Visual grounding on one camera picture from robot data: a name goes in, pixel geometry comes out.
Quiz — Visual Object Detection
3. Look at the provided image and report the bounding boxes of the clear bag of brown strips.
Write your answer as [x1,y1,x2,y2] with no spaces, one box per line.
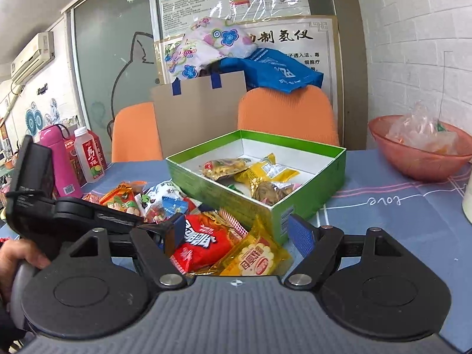
[251,180,297,206]

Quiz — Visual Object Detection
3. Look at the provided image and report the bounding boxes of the laminated wall poster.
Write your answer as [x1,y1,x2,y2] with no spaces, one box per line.
[147,0,312,41]

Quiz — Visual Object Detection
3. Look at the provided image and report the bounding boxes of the orange chair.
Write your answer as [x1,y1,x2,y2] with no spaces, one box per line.
[111,101,163,163]
[237,85,340,147]

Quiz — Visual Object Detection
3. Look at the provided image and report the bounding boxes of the clear bag of yellow beans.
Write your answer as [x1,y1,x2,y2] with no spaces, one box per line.
[201,158,251,182]

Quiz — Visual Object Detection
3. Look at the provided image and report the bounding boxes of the green cardboard box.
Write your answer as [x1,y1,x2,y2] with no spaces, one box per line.
[165,129,347,246]

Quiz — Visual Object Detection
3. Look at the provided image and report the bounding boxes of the blue flower wall stickers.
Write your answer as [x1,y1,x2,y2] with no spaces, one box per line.
[24,98,61,135]

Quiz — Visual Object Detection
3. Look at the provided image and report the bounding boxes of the white container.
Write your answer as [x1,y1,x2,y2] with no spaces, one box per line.
[463,171,472,225]

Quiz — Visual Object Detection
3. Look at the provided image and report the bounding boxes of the clear juice bottle white cap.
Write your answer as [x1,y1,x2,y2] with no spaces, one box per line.
[74,126,106,184]

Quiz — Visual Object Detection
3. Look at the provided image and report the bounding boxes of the white air conditioner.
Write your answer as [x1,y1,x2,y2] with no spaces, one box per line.
[10,31,55,85]

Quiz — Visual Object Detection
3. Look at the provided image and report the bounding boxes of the clear plastic bag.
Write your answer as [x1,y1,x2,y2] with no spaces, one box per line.
[385,101,460,155]

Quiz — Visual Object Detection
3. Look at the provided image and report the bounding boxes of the yellow snack bag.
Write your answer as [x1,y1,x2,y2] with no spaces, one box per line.
[234,153,299,194]

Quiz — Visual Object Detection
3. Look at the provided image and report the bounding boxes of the framed white sign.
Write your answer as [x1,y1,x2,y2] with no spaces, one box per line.
[154,15,339,119]

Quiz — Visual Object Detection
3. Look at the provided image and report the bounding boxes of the pile of colourful snack packets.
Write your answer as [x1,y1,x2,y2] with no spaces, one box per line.
[83,179,294,277]

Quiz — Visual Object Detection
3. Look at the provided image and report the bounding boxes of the red drink carton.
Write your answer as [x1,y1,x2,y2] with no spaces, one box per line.
[64,133,107,189]

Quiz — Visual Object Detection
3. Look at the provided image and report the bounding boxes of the floral cloth bundle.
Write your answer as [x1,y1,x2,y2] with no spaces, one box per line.
[164,17,259,81]

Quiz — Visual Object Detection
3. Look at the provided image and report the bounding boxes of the blue plastic bag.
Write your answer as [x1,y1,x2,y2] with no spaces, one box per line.
[219,47,324,94]

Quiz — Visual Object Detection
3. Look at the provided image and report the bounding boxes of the white and green snack bag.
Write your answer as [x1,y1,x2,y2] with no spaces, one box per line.
[138,180,185,222]

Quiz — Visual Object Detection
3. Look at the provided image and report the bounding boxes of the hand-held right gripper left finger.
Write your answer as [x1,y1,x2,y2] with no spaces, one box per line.
[68,213,187,290]

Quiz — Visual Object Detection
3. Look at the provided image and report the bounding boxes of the person's left hand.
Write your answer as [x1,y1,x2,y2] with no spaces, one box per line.
[0,239,51,302]

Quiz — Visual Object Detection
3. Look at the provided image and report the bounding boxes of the brown cardboard sheet blue tape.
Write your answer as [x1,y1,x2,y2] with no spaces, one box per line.
[150,70,248,159]

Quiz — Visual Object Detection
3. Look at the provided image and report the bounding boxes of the frosted glass panel with drawing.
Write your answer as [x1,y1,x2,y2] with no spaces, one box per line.
[72,0,163,155]

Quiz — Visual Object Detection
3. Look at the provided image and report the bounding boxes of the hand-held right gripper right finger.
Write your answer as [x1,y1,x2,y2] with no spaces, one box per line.
[284,214,406,290]

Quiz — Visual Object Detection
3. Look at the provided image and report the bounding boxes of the pink thermos flask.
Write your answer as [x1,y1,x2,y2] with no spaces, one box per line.
[39,124,83,200]

